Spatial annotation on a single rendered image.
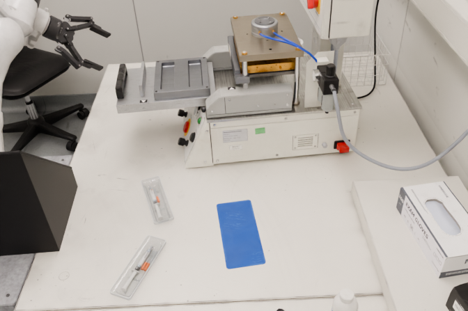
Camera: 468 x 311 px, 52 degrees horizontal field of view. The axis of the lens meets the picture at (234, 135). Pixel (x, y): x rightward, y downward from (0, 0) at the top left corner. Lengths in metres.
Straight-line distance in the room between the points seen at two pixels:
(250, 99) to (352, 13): 0.36
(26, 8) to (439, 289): 1.32
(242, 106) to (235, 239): 0.38
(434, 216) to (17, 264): 1.05
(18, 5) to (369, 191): 1.13
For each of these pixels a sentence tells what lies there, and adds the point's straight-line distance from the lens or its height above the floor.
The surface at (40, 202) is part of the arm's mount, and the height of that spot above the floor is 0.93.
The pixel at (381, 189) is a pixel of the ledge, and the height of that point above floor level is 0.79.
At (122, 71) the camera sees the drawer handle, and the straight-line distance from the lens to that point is 1.53.
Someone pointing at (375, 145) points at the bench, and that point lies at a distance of 1.61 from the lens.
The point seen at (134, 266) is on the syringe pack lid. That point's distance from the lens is 1.24.
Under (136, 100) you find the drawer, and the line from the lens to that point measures 1.45.
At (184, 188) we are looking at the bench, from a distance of 1.44.
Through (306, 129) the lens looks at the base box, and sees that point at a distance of 1.46.
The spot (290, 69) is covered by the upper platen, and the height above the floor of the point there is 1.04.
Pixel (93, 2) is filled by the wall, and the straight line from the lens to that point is 3.00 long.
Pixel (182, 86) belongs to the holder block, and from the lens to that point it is 1.43.
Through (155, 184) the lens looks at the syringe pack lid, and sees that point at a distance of 1.44.
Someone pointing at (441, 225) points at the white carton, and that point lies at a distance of 1.24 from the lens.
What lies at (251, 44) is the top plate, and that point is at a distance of 1.39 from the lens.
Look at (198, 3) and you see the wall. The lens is 2.91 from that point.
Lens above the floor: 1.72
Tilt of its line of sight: 37 degrees down
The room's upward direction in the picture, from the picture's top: 3 degrees counter-clockwise
